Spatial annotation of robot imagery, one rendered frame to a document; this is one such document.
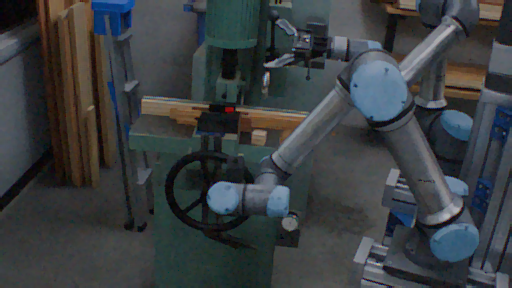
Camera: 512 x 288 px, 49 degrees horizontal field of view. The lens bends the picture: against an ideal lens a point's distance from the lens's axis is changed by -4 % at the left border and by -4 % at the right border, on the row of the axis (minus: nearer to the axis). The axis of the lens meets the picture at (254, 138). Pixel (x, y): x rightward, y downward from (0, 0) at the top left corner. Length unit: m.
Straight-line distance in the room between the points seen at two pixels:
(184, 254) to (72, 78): 1.40
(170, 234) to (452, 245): 1.09
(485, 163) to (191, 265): 1.11
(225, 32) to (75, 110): 1.58
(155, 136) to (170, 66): 2.58
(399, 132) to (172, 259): 1.18
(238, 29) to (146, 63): 2.73
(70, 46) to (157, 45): 1.42
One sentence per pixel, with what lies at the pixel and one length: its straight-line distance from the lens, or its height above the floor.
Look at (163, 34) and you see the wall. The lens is 4.47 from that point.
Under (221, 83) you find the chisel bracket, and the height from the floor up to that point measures 1.06.
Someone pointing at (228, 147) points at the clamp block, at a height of 0.93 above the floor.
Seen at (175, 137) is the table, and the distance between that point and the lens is 1.96.
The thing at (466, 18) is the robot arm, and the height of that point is 1.40.
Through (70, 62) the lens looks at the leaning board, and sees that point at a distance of 3.21.
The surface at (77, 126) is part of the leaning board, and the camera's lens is 3.35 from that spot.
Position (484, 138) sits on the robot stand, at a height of 1.12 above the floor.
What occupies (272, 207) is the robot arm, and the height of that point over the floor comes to 1.01.
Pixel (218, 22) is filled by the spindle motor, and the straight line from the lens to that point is 1.90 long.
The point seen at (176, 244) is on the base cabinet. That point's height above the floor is 0.47.
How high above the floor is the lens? 1.73
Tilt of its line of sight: 25 degrees down
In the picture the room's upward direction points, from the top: 5 degrees clockwise
